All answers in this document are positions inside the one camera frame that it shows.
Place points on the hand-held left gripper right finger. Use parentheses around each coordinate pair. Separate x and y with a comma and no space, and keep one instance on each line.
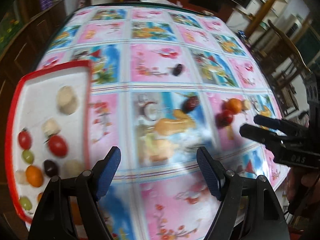
(208,176)

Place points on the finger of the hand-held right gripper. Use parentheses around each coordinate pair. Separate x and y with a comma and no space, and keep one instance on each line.
(280,126)
(262,136)

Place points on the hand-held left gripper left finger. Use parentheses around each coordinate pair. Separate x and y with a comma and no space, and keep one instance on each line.
(108,175)

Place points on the orange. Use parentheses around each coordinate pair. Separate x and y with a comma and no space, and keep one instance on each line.
(75,212)
(234,105)
(34,175)

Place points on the dark purple date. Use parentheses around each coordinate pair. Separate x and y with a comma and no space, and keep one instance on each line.
(178,69)
(50,167)

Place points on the small orange fruit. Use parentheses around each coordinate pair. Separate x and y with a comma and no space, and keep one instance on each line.
(40,196)

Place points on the white fruit chunk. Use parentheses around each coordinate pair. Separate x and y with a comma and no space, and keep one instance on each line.
(51,126)

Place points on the green grape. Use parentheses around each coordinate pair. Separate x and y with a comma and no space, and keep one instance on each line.
(25,203)
(27,156)

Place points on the small red tomato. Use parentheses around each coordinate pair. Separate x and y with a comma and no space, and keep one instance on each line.
(25,140)

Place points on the white tray with red rim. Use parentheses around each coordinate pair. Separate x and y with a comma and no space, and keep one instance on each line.
(40,97)

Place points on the person's right hand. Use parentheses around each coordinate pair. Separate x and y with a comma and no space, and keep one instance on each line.
(303,182)

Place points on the small beige chunk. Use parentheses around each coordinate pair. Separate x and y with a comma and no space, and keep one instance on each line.
(246,104)

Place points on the beige cylindrical chunk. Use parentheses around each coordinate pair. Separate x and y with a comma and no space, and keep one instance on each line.
(67,100)
(73,167)

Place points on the red tomato with stem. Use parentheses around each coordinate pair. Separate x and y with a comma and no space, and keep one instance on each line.
(58,145)

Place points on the carved wooden furniture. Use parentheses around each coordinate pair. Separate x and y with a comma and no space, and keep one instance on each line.
(287,62)

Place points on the printed floral tablecloth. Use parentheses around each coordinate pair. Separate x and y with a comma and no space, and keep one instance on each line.
(155,55)

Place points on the brown wooden cabinet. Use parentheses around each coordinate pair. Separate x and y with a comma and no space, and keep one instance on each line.
(27,62)

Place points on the purple bottles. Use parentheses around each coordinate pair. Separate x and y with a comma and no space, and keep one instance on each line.
(46,0)

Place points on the flower wall poster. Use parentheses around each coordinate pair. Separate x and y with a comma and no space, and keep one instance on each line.
(7,30)

